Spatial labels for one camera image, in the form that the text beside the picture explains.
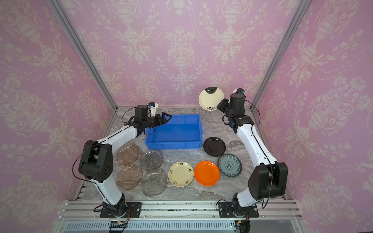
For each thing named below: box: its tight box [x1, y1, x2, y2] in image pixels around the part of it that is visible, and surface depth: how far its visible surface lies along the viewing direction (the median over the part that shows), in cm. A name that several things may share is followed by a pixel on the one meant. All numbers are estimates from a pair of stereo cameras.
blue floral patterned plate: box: [217, 153, 243, 178], surface depth 91 cm
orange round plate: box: [193, 160, 221, 187], surface depth 86 cm
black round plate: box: [203, 136, 226, 157], surface depth 98 cm
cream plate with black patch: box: [198, 86, 225, 112], surface depth 86 cm
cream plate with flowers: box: [168, 161, 194, 188], surface depth 87 cm
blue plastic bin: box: [145, 114, 204, 150], surface depth 105 cm
